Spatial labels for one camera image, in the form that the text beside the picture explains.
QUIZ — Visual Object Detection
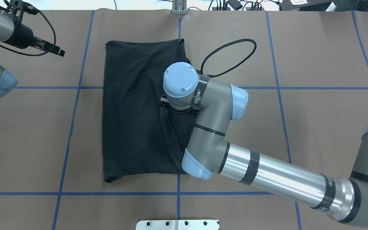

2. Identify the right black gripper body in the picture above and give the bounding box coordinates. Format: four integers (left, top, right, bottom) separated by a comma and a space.
158, 95, 202, 116

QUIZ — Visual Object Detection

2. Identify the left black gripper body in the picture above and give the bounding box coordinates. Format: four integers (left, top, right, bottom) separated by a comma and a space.
8, 23, 45, 50

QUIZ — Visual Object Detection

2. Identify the black graphic t-shirt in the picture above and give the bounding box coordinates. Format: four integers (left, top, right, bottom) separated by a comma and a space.
102, 38, 195, 183

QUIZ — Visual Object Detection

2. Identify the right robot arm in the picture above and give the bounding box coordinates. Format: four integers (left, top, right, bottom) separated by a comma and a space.
163, 62, 368, 228

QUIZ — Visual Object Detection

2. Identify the orange black connector strip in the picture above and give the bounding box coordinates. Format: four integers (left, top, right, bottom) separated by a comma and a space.
210, 4, 231, 11

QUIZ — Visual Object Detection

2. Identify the black power adapter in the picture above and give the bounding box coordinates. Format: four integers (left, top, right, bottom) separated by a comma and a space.
226, 0, 243, 11

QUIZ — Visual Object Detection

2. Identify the black box with label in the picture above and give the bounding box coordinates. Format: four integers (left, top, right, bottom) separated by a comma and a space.
279, 0, 336, 12

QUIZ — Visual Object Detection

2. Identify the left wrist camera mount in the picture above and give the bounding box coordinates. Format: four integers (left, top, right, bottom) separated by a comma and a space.
0, 0, 39, 19

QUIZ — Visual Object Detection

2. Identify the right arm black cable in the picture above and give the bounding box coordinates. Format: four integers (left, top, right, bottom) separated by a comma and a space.
200, 38, 257, 78

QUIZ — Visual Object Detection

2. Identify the aluminium frame post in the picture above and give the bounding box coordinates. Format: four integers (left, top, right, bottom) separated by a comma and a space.
171, 0, 188, 15

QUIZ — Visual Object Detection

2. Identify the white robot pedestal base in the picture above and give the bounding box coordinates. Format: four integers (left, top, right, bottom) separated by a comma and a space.
135, 219, 220, 230

